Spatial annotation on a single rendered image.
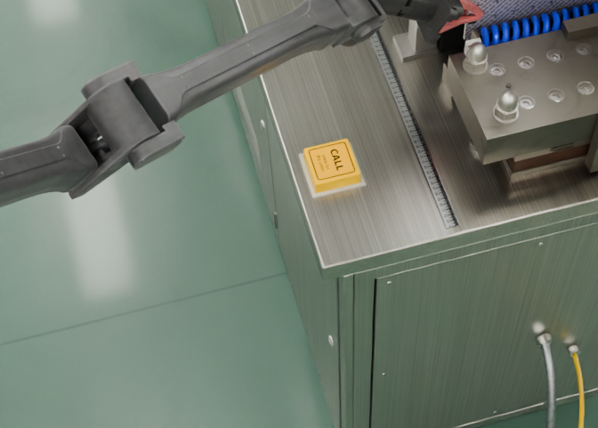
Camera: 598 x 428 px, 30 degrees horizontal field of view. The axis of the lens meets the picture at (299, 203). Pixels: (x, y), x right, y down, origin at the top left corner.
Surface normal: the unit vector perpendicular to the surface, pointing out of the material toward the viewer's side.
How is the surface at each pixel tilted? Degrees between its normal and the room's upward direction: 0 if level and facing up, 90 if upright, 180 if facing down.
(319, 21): 30
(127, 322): 0
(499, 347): 90
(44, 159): 49
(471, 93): 0
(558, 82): 0
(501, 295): 90
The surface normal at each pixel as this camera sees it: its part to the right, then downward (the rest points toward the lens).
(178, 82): 0.44, -0.37
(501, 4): 0.26, 0.80
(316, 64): -0.04, -0.55
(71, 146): 0.71, -0.54
